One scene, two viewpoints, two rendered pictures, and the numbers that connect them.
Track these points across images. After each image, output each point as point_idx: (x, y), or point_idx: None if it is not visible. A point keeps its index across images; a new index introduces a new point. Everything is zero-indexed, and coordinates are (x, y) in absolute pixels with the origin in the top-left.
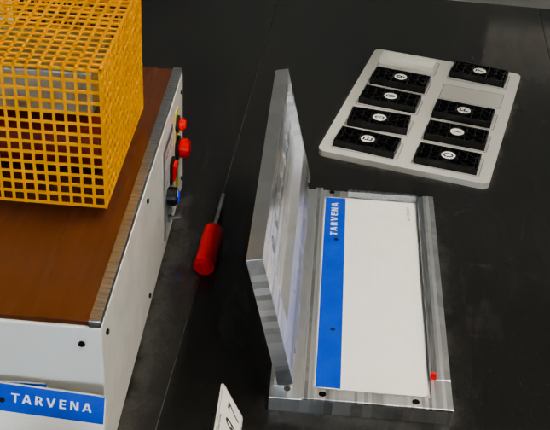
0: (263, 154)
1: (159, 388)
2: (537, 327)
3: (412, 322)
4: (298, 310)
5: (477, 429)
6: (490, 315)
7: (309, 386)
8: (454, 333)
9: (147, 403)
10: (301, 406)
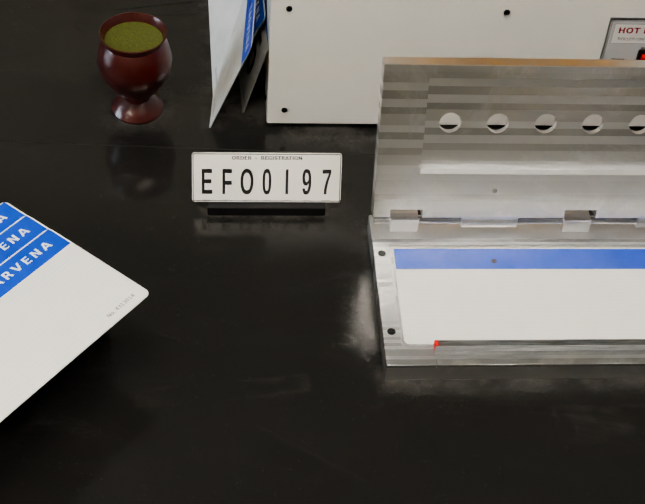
0: (595, 59)
1: (374, 148)
2: (600, 485)
3: (534, 333)
4: (491, 215)
5: (384, 405)
6: (604, 432)
7: (391, 242)
8: (551, 390)
9: (351, 143)
10: (370, 246)
